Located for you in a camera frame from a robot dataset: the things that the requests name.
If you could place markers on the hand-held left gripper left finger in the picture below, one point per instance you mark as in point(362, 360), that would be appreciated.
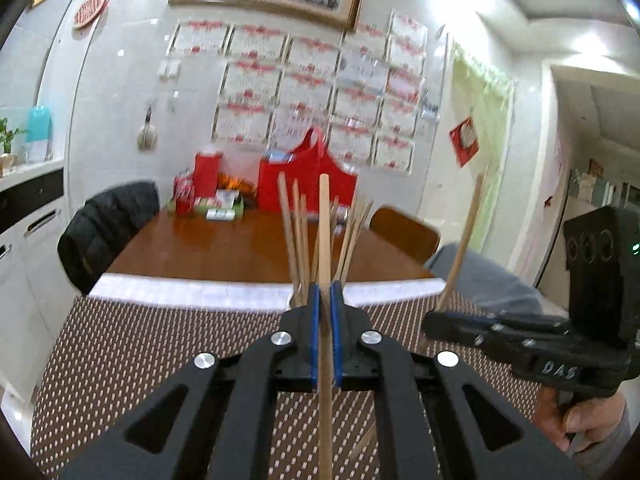
point(313, 335)

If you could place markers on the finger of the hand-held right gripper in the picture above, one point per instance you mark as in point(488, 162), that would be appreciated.
point(450, 327)

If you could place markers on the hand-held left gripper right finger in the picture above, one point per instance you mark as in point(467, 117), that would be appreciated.
point(337, 335)

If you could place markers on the single wooden chopstick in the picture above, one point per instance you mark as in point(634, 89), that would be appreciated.
point(462, 250)
point(365, 442)
point(325, 240)

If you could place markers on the bundle of wooden chopsticks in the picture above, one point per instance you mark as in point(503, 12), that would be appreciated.
point(287, 220)

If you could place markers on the person's right hand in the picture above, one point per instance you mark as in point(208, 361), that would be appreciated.
point(590, 417)

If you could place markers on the brown wooden chair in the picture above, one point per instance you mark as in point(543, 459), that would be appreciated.
point(405, 235)

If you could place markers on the white marbled table runner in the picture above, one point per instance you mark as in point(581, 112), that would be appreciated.
point(200, 290)

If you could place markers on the small white device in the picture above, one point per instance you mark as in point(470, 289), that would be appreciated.
point(220, 215)

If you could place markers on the brown polka dot tablecloth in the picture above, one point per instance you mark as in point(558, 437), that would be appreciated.
point(150, 360)

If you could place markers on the plate of orange snacks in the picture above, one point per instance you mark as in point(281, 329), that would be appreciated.
point(237, 184)

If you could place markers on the red gift bag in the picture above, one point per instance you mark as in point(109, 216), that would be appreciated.
point(305, 165)

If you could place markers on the red diamond door decoration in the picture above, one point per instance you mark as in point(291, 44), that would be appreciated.
point(464, 141)

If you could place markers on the red soda can pack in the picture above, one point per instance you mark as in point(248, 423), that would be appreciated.
point(184, 195)

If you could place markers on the red box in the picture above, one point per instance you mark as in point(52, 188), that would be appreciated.
point(207, 170)

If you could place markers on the green curtain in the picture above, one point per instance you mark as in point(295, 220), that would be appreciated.
point(487, 110)

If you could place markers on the black jacket over chair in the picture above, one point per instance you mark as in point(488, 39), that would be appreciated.
point(105, 235)

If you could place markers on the group of award certificates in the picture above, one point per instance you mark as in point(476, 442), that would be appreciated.
point(310, 90)

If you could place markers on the white and black sideboard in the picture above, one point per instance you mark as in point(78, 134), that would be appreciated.
point(30, 240)

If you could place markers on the blue and white humidifier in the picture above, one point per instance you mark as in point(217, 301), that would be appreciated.
point(39, 132)

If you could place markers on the small potted plant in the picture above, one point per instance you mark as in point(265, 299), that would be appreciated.
point(9, 142)

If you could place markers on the white wall switch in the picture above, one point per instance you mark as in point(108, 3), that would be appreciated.
point(169, 69)

